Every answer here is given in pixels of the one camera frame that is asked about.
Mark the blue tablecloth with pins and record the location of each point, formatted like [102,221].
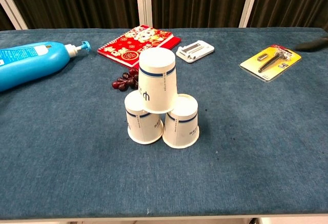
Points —
[164,178]

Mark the white folding phone stand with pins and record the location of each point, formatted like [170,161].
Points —
[194,51]

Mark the white frame post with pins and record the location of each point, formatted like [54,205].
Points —
[143,1]
[11,8]
[249,2]

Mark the yellow razor blister pack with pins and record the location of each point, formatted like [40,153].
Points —
[271,61]

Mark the blue pump lotion bottle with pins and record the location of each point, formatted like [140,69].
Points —
[30,60]

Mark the red spiral notebook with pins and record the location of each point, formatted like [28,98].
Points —
[128,44]

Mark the white paper cup large logo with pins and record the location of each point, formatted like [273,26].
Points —
[157,80]

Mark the dark red grape bunch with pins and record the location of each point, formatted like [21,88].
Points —
[125,79]

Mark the white paper cup blue stripe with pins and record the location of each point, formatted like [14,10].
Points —
[183,129]
[143,129]

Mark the dark brown curtain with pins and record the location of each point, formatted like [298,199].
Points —
[77,1]

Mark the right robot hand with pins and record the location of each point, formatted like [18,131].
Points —
[314,45]

